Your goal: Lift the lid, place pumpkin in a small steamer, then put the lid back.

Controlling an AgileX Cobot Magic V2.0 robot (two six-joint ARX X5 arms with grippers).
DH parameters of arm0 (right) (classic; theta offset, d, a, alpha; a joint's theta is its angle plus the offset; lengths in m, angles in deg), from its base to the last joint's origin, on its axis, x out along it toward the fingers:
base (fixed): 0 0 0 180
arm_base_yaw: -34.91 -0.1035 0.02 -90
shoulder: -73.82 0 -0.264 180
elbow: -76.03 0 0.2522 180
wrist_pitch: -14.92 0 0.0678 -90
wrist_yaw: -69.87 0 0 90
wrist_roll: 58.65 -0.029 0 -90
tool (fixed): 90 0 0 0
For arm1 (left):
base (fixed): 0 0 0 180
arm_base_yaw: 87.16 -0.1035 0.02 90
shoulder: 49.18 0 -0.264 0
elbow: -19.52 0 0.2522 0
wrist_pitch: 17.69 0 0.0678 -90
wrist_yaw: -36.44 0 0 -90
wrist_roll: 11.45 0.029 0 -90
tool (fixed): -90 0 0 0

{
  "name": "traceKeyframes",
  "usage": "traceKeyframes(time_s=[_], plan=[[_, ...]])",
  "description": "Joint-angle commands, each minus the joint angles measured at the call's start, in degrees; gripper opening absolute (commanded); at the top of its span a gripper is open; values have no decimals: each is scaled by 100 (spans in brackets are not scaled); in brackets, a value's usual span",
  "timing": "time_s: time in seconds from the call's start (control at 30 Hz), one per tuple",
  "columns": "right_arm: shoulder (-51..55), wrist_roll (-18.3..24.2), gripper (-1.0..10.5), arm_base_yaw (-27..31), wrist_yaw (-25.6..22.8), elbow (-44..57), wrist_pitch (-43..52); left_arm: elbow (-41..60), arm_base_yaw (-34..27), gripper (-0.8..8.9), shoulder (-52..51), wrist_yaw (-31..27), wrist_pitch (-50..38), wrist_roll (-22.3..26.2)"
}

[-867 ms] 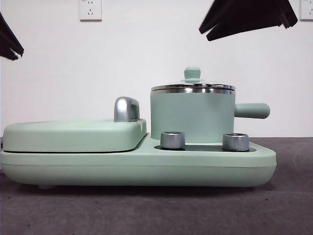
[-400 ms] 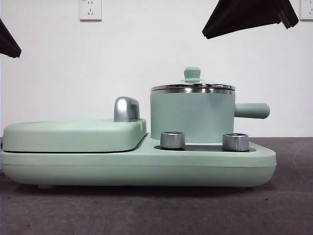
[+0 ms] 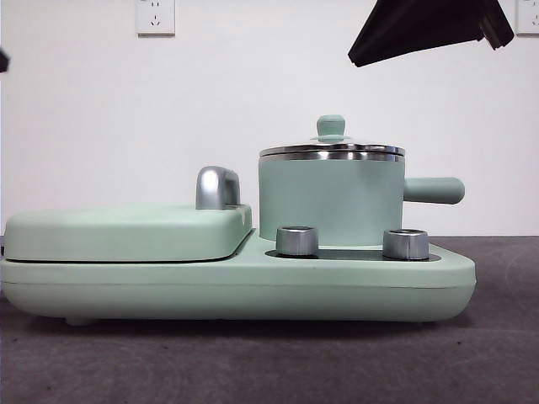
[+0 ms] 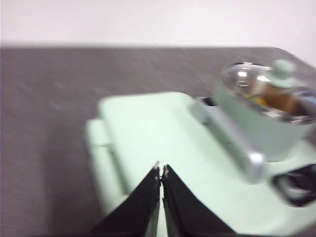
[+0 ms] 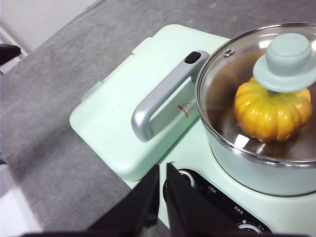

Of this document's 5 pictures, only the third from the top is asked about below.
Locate glass lid with mint knob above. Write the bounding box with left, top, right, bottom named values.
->
left=258, top=114, right=406, bottom=158

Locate mint green griddle cover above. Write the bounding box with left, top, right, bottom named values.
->
left=3, top=166, right=254, bottom=263

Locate silver control knob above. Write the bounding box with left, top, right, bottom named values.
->
left=382, top=228, right=430, bottom=260
left=275, top=226, right=320, bottom=258

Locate mint green breakfast machine base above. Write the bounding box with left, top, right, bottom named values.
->
left=0, top=229, right=478, bottom=327

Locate white wall socket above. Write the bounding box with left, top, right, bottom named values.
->
left=136, top=0, right=177, bottom=37
left=515, top=0, right=539, bottom=35

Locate mint green handled pot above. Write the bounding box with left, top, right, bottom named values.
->
left=258, top=153, right=467, bottom=247

